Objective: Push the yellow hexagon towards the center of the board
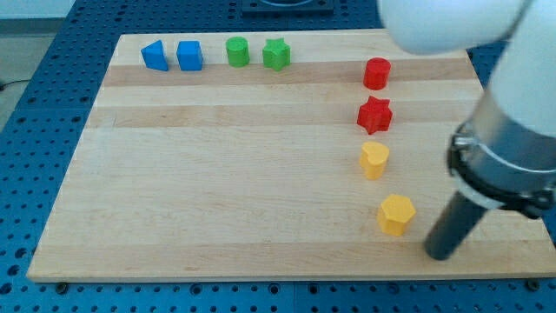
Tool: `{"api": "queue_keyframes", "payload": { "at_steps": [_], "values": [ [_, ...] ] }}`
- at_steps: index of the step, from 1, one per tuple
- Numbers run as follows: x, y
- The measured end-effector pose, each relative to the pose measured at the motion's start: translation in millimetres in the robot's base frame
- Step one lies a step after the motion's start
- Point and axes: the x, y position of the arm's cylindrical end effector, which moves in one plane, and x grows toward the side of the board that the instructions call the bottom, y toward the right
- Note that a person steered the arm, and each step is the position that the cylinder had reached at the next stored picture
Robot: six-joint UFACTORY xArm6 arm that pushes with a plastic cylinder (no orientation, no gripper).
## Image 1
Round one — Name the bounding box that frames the blue triangle block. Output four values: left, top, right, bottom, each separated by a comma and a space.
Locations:
141, 40, 169, 71

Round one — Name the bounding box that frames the green star block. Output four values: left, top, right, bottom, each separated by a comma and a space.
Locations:
262, 37, 291, 71

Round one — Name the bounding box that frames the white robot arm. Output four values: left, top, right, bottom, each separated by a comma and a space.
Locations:
378, 0, 555, 260

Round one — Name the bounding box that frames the red star block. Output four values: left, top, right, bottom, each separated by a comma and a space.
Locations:
356, 96, 393, 135

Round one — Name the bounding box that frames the wooden board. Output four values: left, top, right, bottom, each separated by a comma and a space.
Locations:
27, 30, 555, 283

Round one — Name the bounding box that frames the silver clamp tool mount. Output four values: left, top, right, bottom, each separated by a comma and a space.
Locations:
447, 91, 555, 219

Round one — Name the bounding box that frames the red cylinder block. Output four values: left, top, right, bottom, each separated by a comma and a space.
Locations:
363, 57, 391, 90

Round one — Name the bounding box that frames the yellow heart block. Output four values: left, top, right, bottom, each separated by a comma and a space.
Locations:
359, 141, 390, 180

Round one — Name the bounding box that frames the yellow hexagon block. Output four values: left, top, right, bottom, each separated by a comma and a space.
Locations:
377, 194, 416, 236

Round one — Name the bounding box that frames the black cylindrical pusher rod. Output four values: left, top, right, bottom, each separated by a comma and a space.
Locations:
423, 192, 487, 261

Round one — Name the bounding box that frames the green cylinder block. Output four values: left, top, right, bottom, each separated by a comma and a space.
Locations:
225, 37, 250, 68

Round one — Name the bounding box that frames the blue cube block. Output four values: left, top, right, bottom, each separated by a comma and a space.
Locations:
176, 41, 203, 71

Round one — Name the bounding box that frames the black cable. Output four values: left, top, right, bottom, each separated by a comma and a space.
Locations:
0, 78, 30, 91

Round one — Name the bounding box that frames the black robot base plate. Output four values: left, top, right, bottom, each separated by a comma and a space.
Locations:
241, 0, 334, 16

